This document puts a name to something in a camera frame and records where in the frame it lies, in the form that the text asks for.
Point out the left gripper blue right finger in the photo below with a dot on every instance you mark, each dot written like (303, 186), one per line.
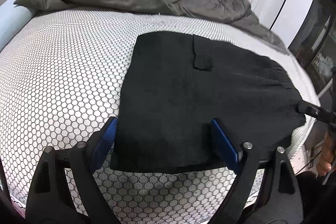
(228, 149)

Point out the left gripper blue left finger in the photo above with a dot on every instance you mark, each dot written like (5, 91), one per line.
(101, 142)

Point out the black pants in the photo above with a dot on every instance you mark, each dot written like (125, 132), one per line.
(177, 83)

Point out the right hand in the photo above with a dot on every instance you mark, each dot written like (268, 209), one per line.
(327, 156)

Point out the dark glass cabinet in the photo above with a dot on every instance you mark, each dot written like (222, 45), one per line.
(314, 44)

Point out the white honeycomb mattress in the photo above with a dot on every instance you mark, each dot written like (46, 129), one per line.
(61, 77)

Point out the light blue pillow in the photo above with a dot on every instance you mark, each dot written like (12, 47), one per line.
(13, 19)

